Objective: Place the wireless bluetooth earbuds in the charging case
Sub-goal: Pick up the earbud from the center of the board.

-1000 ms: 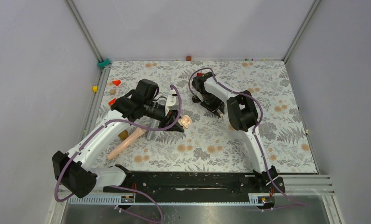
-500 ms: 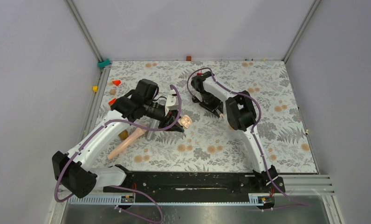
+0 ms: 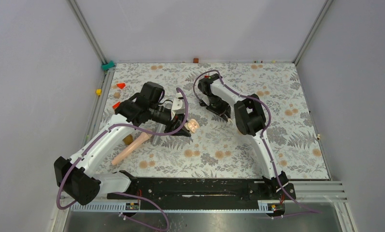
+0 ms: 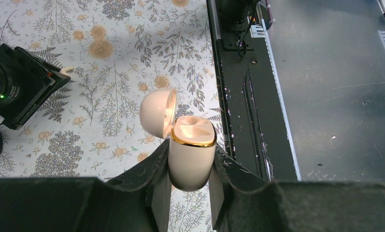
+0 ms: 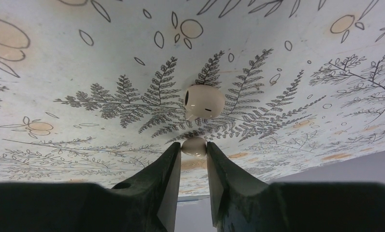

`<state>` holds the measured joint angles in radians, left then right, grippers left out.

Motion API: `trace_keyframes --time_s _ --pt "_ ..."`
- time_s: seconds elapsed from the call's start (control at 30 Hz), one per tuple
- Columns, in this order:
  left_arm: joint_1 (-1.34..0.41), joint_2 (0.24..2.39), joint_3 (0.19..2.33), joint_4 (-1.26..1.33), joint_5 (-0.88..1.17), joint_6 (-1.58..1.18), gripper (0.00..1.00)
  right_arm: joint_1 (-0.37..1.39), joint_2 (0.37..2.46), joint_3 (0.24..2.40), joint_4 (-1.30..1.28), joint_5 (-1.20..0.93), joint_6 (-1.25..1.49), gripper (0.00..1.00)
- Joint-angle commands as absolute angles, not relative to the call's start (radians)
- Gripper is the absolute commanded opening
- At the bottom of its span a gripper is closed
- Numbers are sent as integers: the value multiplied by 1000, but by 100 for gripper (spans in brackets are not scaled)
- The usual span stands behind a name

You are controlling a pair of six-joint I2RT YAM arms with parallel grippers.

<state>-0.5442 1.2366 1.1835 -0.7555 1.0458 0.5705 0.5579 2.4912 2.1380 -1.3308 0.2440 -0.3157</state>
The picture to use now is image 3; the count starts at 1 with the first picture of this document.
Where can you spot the beige earbud charging case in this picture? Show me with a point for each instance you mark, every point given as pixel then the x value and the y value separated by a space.
pixel 192 125

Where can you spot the floral table mat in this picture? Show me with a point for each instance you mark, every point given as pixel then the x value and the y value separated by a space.
pixel 217 149

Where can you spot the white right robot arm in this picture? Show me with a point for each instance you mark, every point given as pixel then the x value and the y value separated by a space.
pixel 250 120

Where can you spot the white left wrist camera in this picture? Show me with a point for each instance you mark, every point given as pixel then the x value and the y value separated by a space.
pixel 178 107

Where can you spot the white slotted cable duct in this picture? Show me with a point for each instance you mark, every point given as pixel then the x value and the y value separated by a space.
pixel 186 206

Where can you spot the aluminium corner rail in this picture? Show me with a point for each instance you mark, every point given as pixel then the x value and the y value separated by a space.
pixel 95 69
pixel 319 19

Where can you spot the gold brown microphone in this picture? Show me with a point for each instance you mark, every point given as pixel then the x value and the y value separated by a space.
pixel 128 139

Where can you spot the aluminium corner rail right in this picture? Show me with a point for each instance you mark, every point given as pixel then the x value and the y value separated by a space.
pixel 319 19

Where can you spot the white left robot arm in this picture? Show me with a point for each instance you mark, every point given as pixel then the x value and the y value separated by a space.
pixel 77 176

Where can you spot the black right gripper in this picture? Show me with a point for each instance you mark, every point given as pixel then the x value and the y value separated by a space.
pixel 225 109

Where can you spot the aluminium corner rail left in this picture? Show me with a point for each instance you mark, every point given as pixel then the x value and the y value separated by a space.
pixel 95 69

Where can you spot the pink microphone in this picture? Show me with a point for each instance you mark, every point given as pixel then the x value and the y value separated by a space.
pixel 143 137

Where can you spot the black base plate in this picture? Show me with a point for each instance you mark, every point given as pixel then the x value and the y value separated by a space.
pixel 156 190

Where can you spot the teal block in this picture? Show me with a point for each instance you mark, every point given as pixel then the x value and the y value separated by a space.
pixel 107 66

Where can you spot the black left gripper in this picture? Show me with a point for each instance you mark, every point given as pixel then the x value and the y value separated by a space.
pixel 177 121

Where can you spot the red wedge block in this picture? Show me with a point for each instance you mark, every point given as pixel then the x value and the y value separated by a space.
pixel 121 85

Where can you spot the red block near microphones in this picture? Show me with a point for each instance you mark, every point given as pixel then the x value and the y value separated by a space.
pixel 115 106

